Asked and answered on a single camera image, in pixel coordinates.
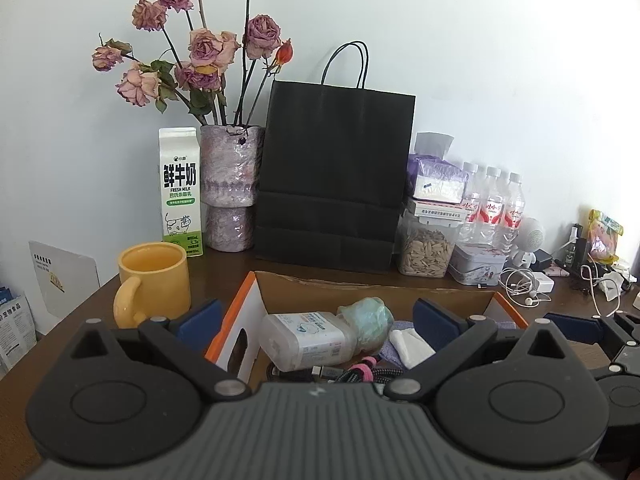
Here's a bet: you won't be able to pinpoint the white cloth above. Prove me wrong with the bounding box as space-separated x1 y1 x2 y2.
406 328 435 370

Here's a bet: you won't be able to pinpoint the blue grey fabric pouch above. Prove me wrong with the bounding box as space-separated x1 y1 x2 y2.
378 321 413 370

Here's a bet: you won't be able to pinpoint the clear bag green wrap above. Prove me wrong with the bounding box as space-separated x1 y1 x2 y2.
337 297 395 353

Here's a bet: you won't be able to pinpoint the braided cable with pink strap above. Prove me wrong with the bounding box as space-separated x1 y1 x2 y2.
271 355 407 385

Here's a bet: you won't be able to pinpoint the red pumpkin cardboard box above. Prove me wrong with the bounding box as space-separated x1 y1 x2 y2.
205 271 527 387

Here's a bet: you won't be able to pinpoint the clear wet wipes box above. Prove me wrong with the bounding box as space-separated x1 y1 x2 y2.
258 312 357 373

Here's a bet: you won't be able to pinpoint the yellow ceramic mug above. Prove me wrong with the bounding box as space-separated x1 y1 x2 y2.
113 242 191 328

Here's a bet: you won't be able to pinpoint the black phone stand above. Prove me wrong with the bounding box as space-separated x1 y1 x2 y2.
566 223 590 280

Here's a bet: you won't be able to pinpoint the floral metal tin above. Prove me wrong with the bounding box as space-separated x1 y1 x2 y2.
448 244 506 286

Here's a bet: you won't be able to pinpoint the white earphones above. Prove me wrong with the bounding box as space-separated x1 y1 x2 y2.
498 268 551 309

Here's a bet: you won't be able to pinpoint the clear seed container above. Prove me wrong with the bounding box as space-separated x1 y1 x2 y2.
398 210 461 278

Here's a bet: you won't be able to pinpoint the yellow pink snack bag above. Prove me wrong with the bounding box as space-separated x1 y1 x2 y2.
587 209 624 266

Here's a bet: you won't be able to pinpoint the left water bottle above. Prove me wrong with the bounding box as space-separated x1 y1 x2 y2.
458 162 484 244

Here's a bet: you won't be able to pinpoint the water bottle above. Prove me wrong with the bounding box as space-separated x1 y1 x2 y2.
476 167 504 245
458 162 484 244
497 172 525 255

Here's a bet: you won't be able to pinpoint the white robot figurine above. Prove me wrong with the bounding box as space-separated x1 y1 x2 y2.
510 217 546 269

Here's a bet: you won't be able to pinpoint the white flat box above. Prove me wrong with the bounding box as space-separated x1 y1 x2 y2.
406 197 466 222

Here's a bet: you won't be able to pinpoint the right water bottle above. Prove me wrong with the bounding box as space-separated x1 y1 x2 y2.
497 172 525 255

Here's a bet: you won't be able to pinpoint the middle water bottle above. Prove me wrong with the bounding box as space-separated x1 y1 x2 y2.
476 167 504 245

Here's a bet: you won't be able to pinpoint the white green milk carton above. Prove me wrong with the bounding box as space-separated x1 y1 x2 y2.
158 127 204 257

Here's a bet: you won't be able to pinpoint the white paper card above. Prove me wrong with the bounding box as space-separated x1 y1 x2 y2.
28 240 100 335

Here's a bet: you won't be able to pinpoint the purple tissue pack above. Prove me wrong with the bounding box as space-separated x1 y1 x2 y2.
407 132 468 205

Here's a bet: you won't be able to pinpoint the purple textured vase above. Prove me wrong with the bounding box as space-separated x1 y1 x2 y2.
200 125 265 252

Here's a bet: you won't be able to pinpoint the blue white booklets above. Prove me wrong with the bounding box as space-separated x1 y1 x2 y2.
0 287 37 377

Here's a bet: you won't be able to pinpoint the black paper shopping bag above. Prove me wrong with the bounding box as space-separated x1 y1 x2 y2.
254 40 416 272

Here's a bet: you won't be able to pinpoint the dried pink rose bouquet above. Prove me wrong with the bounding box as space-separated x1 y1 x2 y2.
91 0 294 127

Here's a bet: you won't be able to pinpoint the white charger with cable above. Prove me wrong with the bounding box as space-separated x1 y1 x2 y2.
527 272 554 295

